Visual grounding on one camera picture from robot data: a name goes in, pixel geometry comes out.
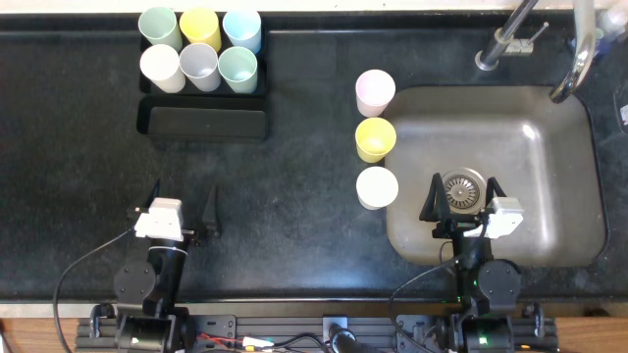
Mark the yellow cup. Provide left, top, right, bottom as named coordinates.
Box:
left=354, top=117, right=398, bottom=165
left=179, top=6, right=223, bottom=53

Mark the blue soap bottle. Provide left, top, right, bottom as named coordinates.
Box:
left=592, top=2, right=628, bottom=58

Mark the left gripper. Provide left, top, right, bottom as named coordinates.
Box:
left=141, top=178, right=223, bottom=246

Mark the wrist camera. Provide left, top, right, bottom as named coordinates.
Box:
left=462, top=196, right=526, bottom=240
left=133, top=197, right=185, bottom=242

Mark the black tray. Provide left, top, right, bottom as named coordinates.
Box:
left=135, top=11, right=269, bottom=142

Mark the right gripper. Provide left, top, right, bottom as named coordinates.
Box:
left=418, top=172, right=507, bottom=240

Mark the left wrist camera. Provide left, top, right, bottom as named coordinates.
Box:
left=133, top=197, right=185, bottom=242

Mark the blue cup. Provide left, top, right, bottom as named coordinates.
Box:
left=222, top=8, right=263, bottom=56

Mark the steel sink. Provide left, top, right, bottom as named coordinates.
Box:
left=383, top=84, right=610, bottom=269

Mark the pink cup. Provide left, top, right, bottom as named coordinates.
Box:
left=354, top=69, right=397, bottom=119

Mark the steel tap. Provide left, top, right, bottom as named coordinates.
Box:
left=474, top=0, right=601, bottom=105

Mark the mounting rail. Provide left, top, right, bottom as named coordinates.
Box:
left=75, top=302, right=560, bottom=353

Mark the black cable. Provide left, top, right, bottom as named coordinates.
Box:
left=51, top=225, right=138, bottom=353
left=388, top=210, right=490, bottom=352

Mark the green cup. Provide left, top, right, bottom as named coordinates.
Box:
left=217, top=45, right=260, bottom=95
left=137, top=6, right=184, bottom=52

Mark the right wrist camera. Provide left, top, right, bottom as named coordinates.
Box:
left=462, top=196, right=526, bottom=240

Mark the grey cup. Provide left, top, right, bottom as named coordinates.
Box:
left=178, top=42, right=223, bottom=93

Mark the white cup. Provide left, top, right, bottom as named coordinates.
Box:
left=355, top=166, right=400, bottom=212
left=138, top=43, right=187, bottom=94

